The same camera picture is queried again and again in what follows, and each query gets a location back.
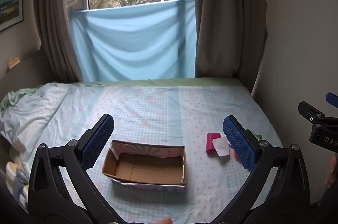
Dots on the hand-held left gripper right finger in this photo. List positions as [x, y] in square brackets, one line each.
[239, 144]

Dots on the beige curtain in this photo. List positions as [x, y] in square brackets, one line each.
[224, 28]
[52, 28]

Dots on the patterned cardboard box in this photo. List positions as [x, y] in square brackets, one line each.
[148, 168]

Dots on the crumpled white blanket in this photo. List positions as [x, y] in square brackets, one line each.
[29, 118]

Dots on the orange sticky note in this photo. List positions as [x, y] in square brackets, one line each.
[13, 61]

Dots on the person's right hand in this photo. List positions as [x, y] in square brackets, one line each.
[333, 169]

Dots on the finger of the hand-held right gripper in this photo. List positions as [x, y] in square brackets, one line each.
[332, 100]
[309, 110]

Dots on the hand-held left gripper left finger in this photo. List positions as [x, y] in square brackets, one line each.
[97, 144]

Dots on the white round pad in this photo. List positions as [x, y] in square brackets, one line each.
[220, 147]

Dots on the light blue hanging sheet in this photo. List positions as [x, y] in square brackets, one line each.
[132, 41]

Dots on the framed wall picture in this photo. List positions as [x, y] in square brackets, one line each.
[10, 4]

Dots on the magenta pouch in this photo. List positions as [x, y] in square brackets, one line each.
[210, 143]

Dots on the pile of pastel cloths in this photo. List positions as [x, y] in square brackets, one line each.
[15, 176]

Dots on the green packet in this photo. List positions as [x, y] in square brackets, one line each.
[258, 137]

